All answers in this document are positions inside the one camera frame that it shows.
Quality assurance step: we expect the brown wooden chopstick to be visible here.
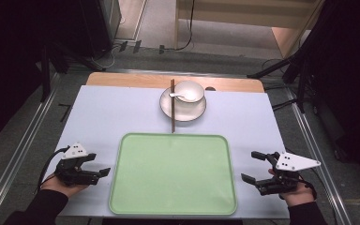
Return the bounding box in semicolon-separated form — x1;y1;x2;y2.
170;78;176;134

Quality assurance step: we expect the dark curtain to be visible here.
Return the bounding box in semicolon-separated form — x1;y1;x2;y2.
0;0;90;151
296;0;360;188

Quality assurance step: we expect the green plastic tray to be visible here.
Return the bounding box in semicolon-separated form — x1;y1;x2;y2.
108;132;238;217

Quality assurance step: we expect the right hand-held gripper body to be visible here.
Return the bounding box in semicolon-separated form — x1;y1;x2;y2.
255;151;322;197

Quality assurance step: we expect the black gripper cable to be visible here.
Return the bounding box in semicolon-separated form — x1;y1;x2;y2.
297;172;319;201
37;145;71;192

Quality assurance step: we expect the person's left hand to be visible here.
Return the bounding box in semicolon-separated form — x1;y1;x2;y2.
39;172;89;199

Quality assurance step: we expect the white table mat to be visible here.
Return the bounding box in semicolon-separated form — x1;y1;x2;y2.
44;84;291;220

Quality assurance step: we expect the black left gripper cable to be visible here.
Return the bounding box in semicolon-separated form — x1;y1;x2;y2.
37;145;71;192

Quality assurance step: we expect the person's right hand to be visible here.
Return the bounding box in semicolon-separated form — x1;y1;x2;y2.
267;168;315;208

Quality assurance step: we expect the black metal stand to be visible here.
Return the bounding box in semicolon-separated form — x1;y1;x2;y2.
38;43;71;103

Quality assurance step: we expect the metal floor rail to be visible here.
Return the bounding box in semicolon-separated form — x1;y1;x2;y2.
0;73;60;225
284;86;354;225

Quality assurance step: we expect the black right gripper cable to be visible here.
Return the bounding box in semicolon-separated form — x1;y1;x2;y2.
297;172;319;201

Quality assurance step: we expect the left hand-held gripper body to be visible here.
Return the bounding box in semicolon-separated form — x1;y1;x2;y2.
54;142;98;187

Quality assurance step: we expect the wooden table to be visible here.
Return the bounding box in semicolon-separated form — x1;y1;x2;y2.
85;71;265;94

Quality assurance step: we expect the black tripod stand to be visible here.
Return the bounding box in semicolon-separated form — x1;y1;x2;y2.
247;46;313;114

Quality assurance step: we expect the dark cabinet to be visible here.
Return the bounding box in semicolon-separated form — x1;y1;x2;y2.
80;0;122;59

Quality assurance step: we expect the light wooden furniture frame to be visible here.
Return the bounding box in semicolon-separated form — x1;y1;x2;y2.
173;0;326;60

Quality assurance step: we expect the white ceramic spoon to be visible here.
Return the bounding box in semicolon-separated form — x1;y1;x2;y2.
168;91;199;103

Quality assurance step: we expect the white round plate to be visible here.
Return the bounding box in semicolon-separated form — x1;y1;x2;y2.
158;86;207;123

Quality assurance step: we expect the white cup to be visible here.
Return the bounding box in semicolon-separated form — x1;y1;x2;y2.
173;80;206;111

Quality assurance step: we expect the white floor cable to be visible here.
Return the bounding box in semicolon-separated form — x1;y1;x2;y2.
90;42;127;71

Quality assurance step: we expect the black hanging cable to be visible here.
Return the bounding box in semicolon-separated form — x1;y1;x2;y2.
172;0;197;52

